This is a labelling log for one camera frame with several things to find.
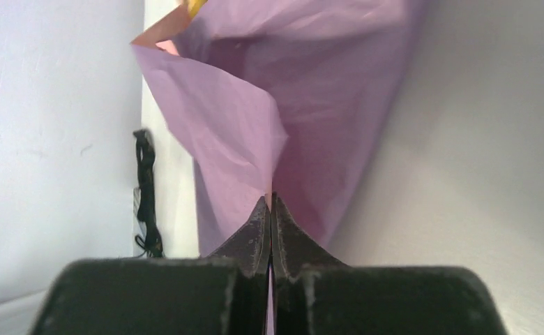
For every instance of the yellow rose stem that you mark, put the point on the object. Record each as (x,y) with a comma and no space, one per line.
(193,6)

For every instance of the pink purple wrapping paper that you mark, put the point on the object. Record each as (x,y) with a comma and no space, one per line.
(285,97)

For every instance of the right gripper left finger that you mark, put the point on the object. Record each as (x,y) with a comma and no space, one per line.
(225,292)

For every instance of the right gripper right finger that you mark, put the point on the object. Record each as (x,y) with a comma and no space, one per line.
(316,293)

